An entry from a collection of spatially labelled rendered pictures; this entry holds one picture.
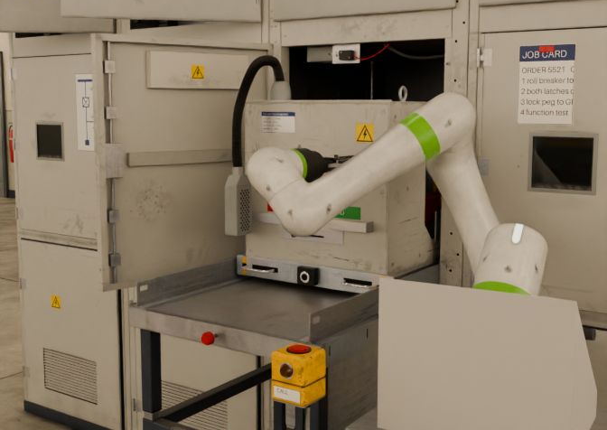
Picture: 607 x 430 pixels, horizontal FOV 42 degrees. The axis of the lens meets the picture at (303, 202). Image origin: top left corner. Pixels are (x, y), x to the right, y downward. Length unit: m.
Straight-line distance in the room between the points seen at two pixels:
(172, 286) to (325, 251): 0.44
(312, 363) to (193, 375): 1.49
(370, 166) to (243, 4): 1.02
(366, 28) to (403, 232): 0.65
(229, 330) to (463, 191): 0.66
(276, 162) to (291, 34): 0.88
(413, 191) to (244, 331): 0.66
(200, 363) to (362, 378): 1.08
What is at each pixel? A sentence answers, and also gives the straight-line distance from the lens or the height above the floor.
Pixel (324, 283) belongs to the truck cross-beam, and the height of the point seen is 0.88.
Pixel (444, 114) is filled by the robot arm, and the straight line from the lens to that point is 1.86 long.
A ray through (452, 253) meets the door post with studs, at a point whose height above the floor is 0.95.
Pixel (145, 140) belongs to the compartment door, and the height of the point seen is 1.27.
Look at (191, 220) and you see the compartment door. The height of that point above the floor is 1.02.
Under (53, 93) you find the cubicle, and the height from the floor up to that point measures 1.43.
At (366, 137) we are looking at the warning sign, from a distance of 2.13.
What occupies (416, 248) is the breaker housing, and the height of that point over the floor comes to 0.97.
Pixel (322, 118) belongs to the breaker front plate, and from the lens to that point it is 2.20.
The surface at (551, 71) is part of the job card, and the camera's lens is 2.18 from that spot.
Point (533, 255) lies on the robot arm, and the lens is 1.66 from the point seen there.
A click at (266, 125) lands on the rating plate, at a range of 2.32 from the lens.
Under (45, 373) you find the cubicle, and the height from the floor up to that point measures 0.21.
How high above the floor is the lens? 1.38
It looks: 7 degrees down
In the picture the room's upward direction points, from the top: straight up
